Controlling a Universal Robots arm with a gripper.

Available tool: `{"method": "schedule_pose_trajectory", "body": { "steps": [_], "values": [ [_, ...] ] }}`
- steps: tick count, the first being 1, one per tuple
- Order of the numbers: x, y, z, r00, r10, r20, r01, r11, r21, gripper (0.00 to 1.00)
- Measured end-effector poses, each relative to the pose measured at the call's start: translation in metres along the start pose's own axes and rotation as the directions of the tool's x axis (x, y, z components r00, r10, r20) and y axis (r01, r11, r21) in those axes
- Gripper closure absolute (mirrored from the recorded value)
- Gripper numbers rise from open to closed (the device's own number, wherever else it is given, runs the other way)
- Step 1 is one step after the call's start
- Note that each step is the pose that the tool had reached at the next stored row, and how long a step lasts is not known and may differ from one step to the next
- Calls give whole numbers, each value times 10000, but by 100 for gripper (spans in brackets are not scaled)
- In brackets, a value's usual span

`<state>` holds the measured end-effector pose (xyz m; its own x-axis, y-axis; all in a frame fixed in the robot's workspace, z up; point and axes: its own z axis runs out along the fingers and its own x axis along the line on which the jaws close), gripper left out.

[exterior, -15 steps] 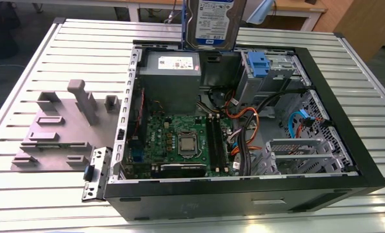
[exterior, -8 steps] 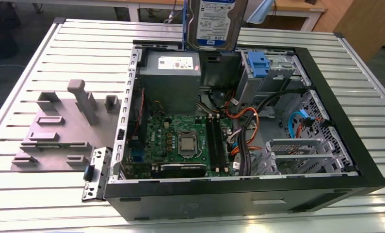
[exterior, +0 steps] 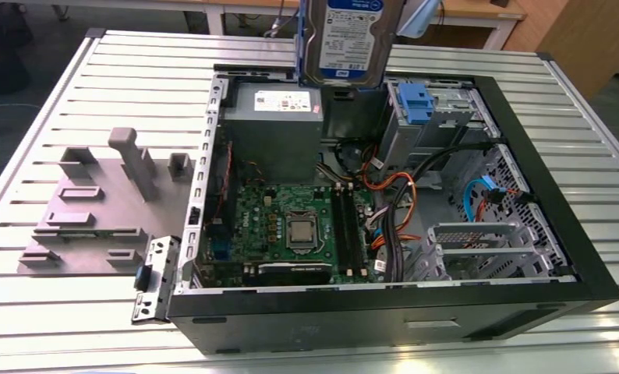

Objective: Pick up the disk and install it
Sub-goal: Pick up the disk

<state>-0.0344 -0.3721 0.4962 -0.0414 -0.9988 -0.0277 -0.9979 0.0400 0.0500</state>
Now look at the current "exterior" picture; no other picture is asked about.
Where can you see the hard disk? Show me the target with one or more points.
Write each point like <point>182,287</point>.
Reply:
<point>348,39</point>

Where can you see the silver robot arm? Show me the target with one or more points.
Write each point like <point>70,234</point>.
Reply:
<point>417,15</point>

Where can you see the metal disk bay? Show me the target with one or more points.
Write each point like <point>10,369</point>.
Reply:
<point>474,253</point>

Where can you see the green motherboard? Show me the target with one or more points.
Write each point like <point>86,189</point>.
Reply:
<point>298,195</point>

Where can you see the silver CPU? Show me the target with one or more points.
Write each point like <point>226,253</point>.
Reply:
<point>301,232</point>

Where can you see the black RAM slot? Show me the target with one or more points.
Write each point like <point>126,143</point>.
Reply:
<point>342,230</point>

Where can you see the grey power supply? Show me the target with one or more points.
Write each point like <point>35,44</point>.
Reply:
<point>272,144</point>

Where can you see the black graphics card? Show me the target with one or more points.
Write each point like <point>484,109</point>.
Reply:
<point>293,272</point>

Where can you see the grey metal drive cage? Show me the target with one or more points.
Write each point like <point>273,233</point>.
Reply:
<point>428,136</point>

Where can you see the blue drive cage latch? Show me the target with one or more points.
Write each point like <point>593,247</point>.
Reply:
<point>414,101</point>

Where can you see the black PC case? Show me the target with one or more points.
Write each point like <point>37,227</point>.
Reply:
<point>340,327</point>

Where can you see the grey parts rack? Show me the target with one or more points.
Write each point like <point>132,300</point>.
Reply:
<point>105,214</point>

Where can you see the green RAM stick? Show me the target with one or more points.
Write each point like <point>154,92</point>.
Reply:
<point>85,234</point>

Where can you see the brown wooden cabinet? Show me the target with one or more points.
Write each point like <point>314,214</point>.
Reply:
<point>573,39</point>

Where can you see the black office chair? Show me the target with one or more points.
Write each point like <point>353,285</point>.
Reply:
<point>1,58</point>

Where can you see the metal expansion slot bracket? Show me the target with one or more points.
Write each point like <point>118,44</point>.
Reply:
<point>158,272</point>

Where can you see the wooden desk with white frame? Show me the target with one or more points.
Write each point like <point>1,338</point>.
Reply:
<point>496,15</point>

